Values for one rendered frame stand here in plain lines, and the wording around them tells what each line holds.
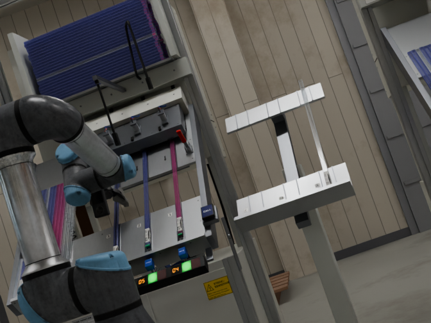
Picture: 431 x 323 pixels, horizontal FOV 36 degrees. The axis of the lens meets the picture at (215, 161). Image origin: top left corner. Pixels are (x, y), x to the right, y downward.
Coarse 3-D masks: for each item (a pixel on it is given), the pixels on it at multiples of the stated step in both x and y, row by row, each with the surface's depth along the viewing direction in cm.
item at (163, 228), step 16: (192, 208) 211; (128, 224) 217; (144, 224) 213; (160, 224) 211; (176, 224) 208; (192, 224) 206; (80, 240) 220; (96, 240) 217; (112, 240) 214; (128, 240) 211; (144, 240) 208; (160, 240) 206; (176, 240) 203; (80, 256) 214; (128, 256) 206
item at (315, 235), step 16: (304, 176) 205; (320, 224) 202; (320, 240) 202; (320, 256) 203; (320, 272) 203; (336, 272) 201; (336, 288) 201; (336, 304) 201; (336, 320) 202; (352, 320) 200
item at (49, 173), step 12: (156, 144) 244; (168, 144) 241; (180, 144) 238; (192, 144) 236; (132, 156) 244; (156, 156) 238; (168, 156) 236; (180, 156) 233; (192, 156) 231; (36, 168) 261; (48, 168) 258; (60, 168) 255; (156, 168) 233; (168, 168) 231; (180, 168) 230; (48, 180) 252; (60, 180) 249; (132, 180) 233
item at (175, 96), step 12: (156, 96) 252; (168, 96) 250; (180, 96) 246; (132, 108) 252; (144, 108) 249; (156, 108) 248; (96, 120) 255; (108, 120) 252; (120, 120) 249; (96, 132) 251
